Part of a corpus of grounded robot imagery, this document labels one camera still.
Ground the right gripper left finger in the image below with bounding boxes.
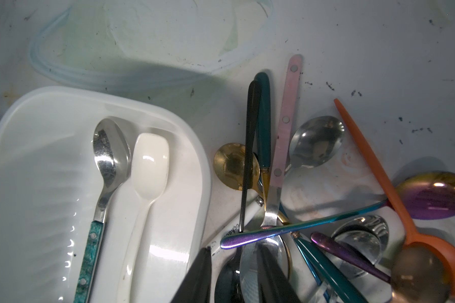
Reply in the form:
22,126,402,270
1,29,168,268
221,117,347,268
171,247,212,303

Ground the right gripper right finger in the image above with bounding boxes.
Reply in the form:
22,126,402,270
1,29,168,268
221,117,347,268
257,245,301,303

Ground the white plastic spoon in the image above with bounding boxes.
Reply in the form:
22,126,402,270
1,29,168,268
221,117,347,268
116,133,170,302

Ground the silver spoon green marbled handle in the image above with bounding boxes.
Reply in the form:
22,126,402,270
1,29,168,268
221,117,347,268
73,118,131,302

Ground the white plastic storage box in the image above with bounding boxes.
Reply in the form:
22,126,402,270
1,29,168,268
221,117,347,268
0,87,212,302

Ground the rose gold spoon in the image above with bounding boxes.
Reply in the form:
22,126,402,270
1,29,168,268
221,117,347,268
311,232,452,302

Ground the black spoon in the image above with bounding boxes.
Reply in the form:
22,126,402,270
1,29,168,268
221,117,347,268
214,80,261,302

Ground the long silver spoon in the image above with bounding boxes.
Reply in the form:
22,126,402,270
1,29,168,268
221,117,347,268
306,215,390,303

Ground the small silver spoon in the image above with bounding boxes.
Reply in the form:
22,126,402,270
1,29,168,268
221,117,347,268
285,116,345,173

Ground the orange spoon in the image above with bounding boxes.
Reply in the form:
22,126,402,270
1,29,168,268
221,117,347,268
334,98,455,295

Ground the rainbow iridescent spoon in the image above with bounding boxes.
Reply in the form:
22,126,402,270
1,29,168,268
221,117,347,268
220,172,455,249

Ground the silver spoon pink handle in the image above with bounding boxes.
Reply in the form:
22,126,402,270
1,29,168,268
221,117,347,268
260,54,304,228

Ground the blue green handled spoon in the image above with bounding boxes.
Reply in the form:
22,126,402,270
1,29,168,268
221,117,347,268
292,232,368,302

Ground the gold spoon green handle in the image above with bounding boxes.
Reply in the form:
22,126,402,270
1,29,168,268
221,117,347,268
213,71,289,228

